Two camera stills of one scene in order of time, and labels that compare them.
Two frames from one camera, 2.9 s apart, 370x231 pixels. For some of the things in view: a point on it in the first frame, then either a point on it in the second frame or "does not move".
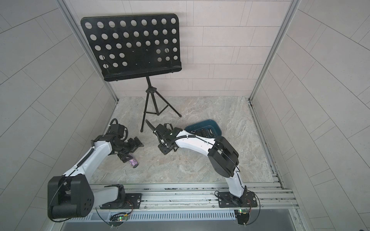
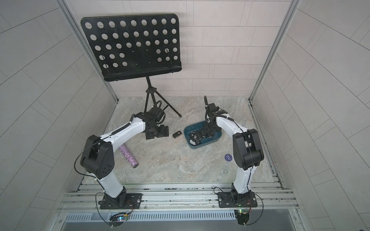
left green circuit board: x=116 y=220 does not move
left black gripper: x=135 y=145 to x=163 y=134
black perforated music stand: x=134 y=46 does not move
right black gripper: x=164 y=149 to x=206 y=128
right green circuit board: x=242 y=215 does not move
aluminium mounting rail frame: x=273 y=195 does not move
